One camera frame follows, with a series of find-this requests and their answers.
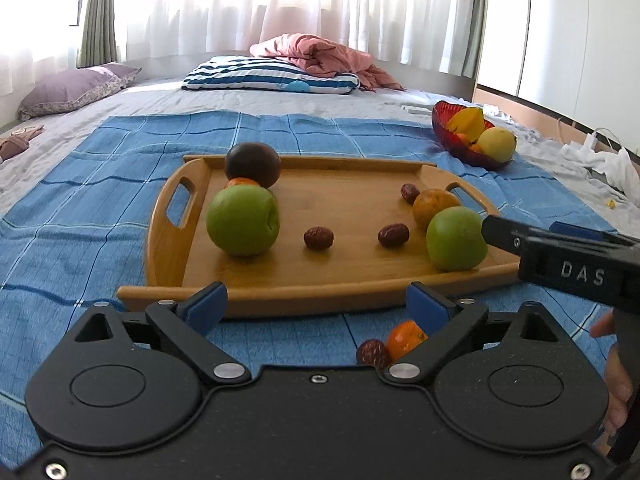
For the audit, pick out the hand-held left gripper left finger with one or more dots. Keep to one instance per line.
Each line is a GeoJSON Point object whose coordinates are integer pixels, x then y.
{"type": "Point", "coordinates": [207, 305]}

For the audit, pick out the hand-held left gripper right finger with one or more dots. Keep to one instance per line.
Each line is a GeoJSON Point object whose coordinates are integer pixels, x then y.
{"type": "Point", "coordinates": [425, 307]}

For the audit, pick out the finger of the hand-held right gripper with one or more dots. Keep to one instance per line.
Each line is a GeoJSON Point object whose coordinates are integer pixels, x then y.
{"type": "Point", "coordinates": [580, 232]}
{"type": "Point", "coordinates": [502, 235]}

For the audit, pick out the small tangerine with stem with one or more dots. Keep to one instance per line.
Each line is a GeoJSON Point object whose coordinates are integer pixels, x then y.
{"type": "Point", "coordinates": [405, 340]}

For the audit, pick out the small green apple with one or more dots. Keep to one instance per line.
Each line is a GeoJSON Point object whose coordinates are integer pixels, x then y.
{"type": "Point", "coordinates": [455, 240]}

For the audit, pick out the dried red date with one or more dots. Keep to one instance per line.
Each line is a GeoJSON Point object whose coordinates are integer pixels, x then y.
{"type": "Point", "coordinates": [318, 237]}
{"type": "Point", "coordinates": [410, 192]}
{"type": "Point", "coordinates": [372, 352]}
{"type": "Point", "coordinates": [393, 235]}

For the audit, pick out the dull brownish orange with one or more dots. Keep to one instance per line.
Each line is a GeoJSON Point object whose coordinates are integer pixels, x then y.
{"type": "Point", "coordinates": [435, 205]}

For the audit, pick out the large bright orange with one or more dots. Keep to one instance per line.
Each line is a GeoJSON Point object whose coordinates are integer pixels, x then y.
{"type": "Point", "coordinates": [241, 181]}

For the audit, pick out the dark purple passion fruit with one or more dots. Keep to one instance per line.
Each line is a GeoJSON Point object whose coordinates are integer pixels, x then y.
{"type": "Point", "coordinates": [252, 162]}

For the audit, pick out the person's right hand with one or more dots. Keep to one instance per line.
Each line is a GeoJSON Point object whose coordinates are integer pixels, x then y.
{"type": "Point", "coordinates": [617, 385]}

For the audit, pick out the white crumpled clothes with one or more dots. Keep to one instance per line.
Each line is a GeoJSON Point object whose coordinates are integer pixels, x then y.
{"type": "Point", "coordinates": [600, 162]}

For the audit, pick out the small orange apricot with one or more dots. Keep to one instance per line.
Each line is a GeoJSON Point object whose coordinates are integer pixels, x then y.
{"type": "Point", "coordinates": [462, 139]}
{"type": "Point", "coordinates": [475, 149]}

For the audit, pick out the yellow pear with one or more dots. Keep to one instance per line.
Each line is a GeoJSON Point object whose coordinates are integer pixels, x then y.
{"type": "Point", "coordinates": [496, 144]}

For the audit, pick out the large green apple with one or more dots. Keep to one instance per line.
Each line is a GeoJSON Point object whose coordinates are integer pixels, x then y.
{"type": "Point", "coordinates": [242, 220]}

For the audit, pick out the yellow star fruit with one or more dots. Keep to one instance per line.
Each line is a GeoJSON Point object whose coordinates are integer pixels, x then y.
{"type": "Point", "coordinates": [467, 121]}

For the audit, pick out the red glass bowl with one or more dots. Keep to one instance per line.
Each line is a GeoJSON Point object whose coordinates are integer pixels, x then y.
{"type": "Point", "coordinates": [442, 120]}

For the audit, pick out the blue checked blanket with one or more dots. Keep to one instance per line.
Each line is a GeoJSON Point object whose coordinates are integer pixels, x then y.
{"type": "Point", "coordinates": [90, 210]}

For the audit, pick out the small flat white box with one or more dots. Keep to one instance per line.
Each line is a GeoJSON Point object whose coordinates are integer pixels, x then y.
{"type": "Point", "coordinates": [417, 108]}

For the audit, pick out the white wardrobe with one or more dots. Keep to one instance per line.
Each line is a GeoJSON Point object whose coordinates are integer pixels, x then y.
{"type": "Point", "coordinates": [565, 35]}

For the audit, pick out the blue white striped pillow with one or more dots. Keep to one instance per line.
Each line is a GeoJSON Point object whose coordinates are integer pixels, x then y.
{"type": "Point", "coordinates": [260, 75]}

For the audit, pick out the tan pink garment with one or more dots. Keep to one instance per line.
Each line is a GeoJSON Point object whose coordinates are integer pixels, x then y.
{"type": "Point", "coordinates": [22, 136]}

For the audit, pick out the purple floral pillow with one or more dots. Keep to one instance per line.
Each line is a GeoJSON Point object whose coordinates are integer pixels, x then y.
{"type": "Point", "coordinates": [75, 87]}

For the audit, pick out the pink crumpled quilt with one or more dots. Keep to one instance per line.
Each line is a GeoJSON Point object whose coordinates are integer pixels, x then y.
{"type": "Point", "coordinates": [320, 55]}

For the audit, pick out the white sheer curtain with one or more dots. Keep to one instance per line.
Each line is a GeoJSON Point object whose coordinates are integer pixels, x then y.
{"type": "Point", "coordinates": [300, 5]}
{"type": "Point", "coordinates": [35, 10]}

